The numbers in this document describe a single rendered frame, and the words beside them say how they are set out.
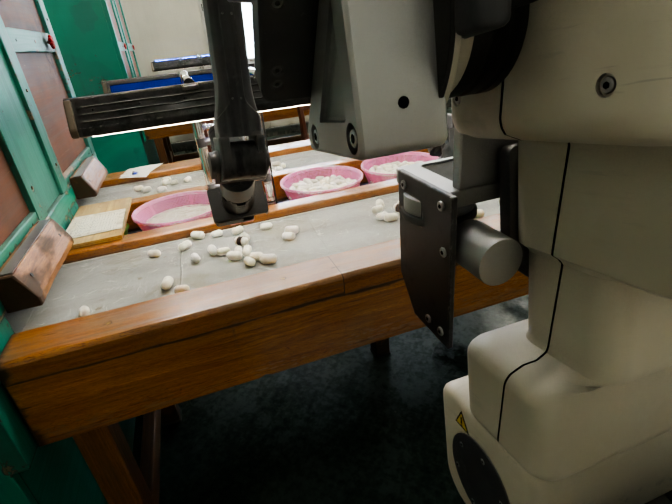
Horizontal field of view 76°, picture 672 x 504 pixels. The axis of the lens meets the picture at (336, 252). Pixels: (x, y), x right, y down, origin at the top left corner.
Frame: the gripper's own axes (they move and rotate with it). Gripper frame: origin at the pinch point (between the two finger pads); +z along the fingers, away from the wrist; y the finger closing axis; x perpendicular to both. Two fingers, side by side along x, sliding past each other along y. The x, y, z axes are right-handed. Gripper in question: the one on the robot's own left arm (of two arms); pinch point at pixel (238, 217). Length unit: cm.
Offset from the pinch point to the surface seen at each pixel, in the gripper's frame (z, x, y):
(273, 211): 25.1, -9.0, -11.1
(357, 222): 15.5, 2.0, -29.7
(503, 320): 85, 40, -104
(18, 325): 7.7, 9.5, 44.3
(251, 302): -6.5, 18.6, 2.0
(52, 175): 38, -37, 44
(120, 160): 238, -151, 59
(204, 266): 12.3, 5.1, 9.1
